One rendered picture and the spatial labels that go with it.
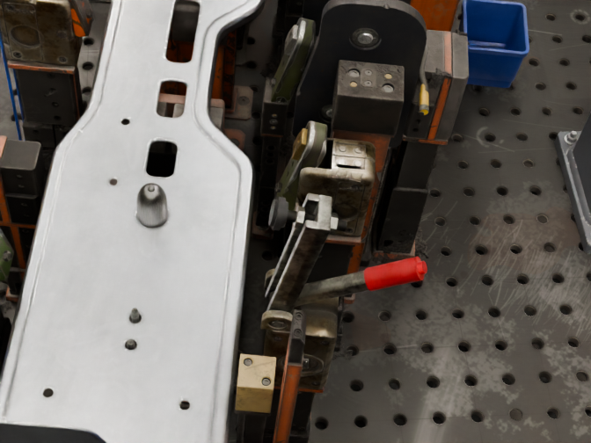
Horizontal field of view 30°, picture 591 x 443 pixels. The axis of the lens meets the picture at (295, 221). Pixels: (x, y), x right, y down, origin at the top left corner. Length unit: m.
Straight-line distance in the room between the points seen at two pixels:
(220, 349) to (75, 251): 0.19
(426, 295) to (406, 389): 0.15
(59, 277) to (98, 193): 0.11
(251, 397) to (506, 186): 0.72
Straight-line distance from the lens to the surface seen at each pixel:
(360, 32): 1.16
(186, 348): 1.10
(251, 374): 1.01
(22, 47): 1.40
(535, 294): 1.55
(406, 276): 0.99
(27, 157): 1.25
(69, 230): 1.18
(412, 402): 1.43
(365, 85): 1.15
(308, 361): 1.10
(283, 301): 1.02
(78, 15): 1.35
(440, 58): 1.25
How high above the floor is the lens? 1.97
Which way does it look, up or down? 55 degrees down
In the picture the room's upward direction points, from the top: 8 degrees clockwise
